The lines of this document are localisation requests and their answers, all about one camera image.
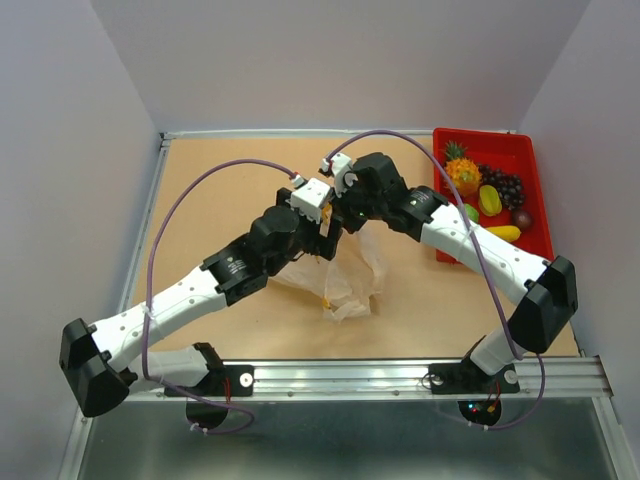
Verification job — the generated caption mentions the aluminium front rail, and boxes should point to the aluminium front rail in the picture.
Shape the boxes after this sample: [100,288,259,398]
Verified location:
[79,355,615,402]

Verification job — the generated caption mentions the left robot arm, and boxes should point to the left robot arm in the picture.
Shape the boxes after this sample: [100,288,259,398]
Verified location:
[59,179,342,417]

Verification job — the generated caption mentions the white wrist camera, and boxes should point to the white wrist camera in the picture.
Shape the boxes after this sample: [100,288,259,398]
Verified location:
[319,153,357,197]
[289,174,331,224]

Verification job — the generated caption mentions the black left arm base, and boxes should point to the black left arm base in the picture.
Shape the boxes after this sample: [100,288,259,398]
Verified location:
[180,364,255,398]

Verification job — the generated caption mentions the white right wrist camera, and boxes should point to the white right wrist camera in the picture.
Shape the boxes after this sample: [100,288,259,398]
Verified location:
[319,153,357,197]

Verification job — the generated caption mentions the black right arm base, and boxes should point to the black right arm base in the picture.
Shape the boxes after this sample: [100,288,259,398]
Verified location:
[425,360,520,395]

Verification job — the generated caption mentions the green fake custard apple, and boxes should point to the green fake custard apple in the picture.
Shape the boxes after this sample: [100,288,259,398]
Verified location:
[464,203,480,224]

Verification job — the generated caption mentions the dark purple fake grapes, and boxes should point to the dark purple fake grapes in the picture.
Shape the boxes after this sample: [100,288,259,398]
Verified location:
[479,164,526,210]

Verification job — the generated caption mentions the dark purple fake passionfruit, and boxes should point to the dark purple fake passionfruit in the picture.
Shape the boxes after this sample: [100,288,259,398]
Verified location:
[511,209,534,231]

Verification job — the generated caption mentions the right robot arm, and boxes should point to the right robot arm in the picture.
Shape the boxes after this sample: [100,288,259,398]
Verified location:
[325,153,578,390]

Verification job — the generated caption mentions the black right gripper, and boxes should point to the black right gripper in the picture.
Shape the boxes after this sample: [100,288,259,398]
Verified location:
[328,175,386,235]

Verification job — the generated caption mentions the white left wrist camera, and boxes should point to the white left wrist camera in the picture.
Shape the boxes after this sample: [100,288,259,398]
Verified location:
[289,174,331,224]

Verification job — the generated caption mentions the white plastic bag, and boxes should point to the white plastic bag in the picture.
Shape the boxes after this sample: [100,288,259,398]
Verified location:
[273,225,387,323]

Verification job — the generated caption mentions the yellow-green fake starfruit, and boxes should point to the yellow-green fake starfruit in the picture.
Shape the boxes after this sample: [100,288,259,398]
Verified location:
[478,185,502,217]

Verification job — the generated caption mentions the yellow fake lemon fruit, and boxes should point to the yellow fake lemon fruit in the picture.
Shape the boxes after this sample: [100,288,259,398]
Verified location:
[487,225,522,243]

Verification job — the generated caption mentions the red plastic tray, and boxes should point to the red plastic tray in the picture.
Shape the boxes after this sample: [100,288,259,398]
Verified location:
[433,127,555,260]

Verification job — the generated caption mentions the orange fake pineapple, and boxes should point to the orange fake pineapple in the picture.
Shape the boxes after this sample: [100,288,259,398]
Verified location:
[444,141,483,197]

